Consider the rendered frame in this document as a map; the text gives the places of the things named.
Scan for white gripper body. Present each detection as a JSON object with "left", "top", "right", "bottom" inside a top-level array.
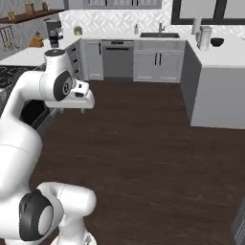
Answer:
[{"left": 44, "top": 90, "right": 96, "bottom": 110}]

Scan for grey sink cupboard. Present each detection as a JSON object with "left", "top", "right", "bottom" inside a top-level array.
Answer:
[{"left": 132, "top": 39, "right": 187, "bottom": 84}]

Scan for dark sink basin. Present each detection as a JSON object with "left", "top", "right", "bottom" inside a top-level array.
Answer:
[{"left": 140, "top": 32, "right": 181, "bottom": 39}]

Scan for grey cupboard run with drawers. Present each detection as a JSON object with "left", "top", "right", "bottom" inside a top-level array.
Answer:
[{"left": 64, "top": 38, "right": 105, "bottom": 82}]

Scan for grey dishwasher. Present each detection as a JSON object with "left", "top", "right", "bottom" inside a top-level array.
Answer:
[{"left": 100, "top": 39, "right": 135, "bottom": 79}]

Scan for black hob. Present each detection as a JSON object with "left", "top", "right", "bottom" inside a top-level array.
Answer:
[{"left": 0, "top": 64, "right": 47, "bottom": 97}]

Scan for orange brown knife block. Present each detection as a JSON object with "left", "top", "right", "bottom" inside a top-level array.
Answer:
[{"left": 28, "top": 31, "right": 45, "bottom": 49}]

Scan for black coffee machine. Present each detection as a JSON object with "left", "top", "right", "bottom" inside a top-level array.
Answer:
[{"left": 45, "top": 19, "right": 65, "bottom": 49}]

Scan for brown wooden shelf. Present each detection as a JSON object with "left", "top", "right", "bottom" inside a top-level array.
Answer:
[{"left": 0, "top": 9, "right": 65, "bottom": 25}]

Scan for grey kitchen island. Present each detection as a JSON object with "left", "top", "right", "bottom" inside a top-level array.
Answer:
[{"left": 179, "top": 32, "right": 245, "bottom": 130}]

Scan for white paper towel roll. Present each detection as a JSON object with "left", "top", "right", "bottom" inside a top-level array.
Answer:
[{"left": 191, "top": 15, "right": 203, "bottom": 35}]

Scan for white canister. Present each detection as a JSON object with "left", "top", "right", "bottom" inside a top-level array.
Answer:
[{"left": 198, "top": 25, "right": 213, "bottom": 52}]

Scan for black bowl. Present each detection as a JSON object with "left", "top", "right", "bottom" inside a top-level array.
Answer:
[{"left": 210, "top": 36, "right": 226, "bottom": 48}]

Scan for black framed window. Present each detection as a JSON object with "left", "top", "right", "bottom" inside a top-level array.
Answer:
[{"left": 170, "top": 0, "right": 245, "bottom": 26}]

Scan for hanging utensils rail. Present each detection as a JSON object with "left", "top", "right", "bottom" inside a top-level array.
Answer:
[{"left": 0, "top": 24, "right": 18, "bottom": 52}]

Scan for grey wall cupboards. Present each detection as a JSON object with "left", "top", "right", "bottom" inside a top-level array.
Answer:
[{"left": 64, "top": 0, "right": 164, "bottom": 11}]

